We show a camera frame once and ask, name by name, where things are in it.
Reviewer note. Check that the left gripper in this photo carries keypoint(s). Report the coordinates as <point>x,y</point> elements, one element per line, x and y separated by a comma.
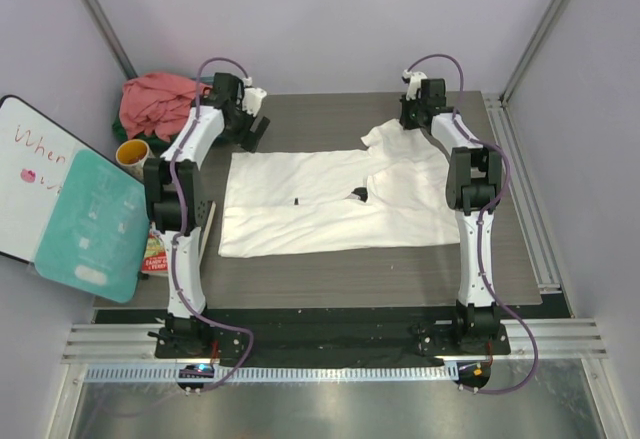
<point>248,140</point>

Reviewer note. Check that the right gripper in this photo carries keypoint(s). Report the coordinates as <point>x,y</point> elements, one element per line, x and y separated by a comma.
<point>405,124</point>

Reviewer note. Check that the white t shirt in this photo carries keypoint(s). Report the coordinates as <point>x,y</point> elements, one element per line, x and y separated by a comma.
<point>390,193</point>

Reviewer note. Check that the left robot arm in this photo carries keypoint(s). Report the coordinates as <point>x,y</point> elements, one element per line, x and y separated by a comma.
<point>178,209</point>

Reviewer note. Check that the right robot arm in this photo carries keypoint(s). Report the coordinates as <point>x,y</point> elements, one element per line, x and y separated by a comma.
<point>474,179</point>

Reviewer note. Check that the pink t shirt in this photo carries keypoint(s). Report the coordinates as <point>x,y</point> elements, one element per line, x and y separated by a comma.
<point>156,97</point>

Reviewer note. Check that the green t shirt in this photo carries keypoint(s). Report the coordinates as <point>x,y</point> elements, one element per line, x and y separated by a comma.
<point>158,135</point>

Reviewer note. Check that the yellow inside mug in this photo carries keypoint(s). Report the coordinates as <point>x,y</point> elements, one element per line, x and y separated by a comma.
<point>131,157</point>

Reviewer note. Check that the red book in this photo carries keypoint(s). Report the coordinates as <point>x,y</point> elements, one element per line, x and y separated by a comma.
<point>155,257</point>

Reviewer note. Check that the teal mat sheet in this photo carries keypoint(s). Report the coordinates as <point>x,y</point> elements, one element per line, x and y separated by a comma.
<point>96,235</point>

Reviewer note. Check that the whiteboard with red writing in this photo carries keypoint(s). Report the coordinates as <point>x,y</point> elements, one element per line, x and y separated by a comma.
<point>36,154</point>

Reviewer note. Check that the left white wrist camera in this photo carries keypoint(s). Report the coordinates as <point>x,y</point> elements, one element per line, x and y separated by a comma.
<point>253,97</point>

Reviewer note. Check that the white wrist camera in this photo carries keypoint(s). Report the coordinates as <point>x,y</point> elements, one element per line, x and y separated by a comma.
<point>253,97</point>
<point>413,80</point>

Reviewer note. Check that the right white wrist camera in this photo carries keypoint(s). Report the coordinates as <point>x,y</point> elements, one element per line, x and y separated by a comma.
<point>413,80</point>

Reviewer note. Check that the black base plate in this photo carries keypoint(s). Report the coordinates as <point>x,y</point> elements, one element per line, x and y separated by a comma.
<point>334,337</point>

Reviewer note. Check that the right corner aluminium post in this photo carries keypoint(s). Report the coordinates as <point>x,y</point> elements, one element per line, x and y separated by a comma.
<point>542,32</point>

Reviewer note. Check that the corner aluminium post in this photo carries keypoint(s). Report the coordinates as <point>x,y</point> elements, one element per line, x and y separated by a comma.
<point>110,38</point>
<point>542,32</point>

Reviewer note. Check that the left corner aluminium post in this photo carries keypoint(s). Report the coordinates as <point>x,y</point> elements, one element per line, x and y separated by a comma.
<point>110,38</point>

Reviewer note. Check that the white slotted cable duct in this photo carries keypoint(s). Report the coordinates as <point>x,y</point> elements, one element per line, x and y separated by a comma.
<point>196,373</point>

